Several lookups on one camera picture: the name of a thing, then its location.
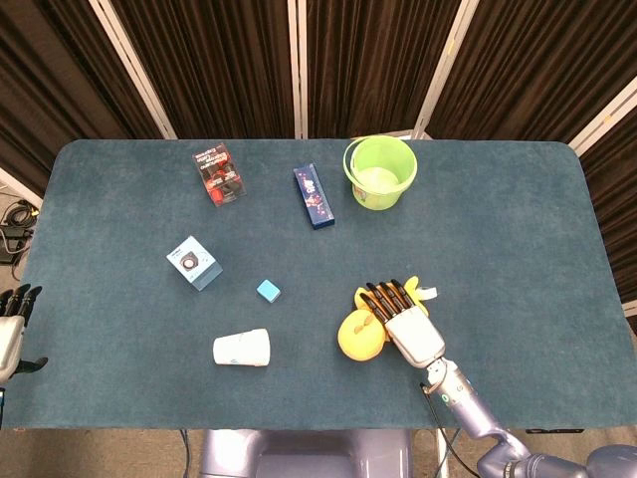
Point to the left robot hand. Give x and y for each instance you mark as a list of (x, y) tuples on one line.
[(11, 333)]

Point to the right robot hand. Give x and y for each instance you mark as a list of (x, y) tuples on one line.
[(405, 323)]

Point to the yellow plush duck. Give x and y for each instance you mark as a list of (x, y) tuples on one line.
[(360, 333)]

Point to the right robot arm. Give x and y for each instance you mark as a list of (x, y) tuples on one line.
[(478, 423)]

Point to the blue table cloth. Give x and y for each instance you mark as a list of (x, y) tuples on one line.
[(318, 239)]

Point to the small blue cube block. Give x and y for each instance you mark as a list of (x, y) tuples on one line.
[(268, 290)]

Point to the green plastic bucket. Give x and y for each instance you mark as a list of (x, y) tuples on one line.
[(379, 171)]

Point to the dark blue long box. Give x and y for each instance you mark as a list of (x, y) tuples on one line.
[(313, 196)]

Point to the robot torso base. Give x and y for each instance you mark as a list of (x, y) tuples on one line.
[(306, 454)]

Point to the white paper cup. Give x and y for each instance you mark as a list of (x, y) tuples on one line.
[(242, 347)]

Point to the light blue product box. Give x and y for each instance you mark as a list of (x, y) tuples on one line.
[(194, 263)]

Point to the red black product package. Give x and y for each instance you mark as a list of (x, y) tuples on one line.
[(219, 174)]

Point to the dark pleated curtain screen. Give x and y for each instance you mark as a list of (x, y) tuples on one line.
[(318, 65)]

